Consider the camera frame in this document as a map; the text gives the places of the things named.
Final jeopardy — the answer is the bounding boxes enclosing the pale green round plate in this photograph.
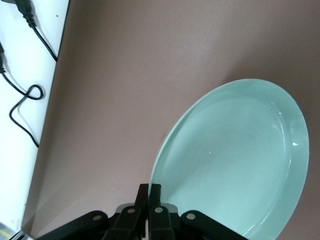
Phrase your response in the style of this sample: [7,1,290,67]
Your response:
[149,78,311,238]

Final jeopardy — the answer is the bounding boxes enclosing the black looped cable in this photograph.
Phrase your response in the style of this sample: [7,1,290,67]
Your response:
[0,42,45,148]

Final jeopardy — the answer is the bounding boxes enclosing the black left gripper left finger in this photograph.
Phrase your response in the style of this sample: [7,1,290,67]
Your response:
[37,183,149,240]

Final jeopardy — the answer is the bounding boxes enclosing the brown table cover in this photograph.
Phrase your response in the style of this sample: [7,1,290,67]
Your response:
[21,0,320,240]

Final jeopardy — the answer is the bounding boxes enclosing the white lower shelf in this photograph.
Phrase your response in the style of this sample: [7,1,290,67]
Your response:
[0,0,72,237]

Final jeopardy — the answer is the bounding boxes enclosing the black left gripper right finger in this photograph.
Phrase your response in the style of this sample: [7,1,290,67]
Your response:
[148,183,244,240]

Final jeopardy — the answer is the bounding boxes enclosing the black cable with plug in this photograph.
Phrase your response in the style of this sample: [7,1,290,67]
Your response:
[13,0,59,62]

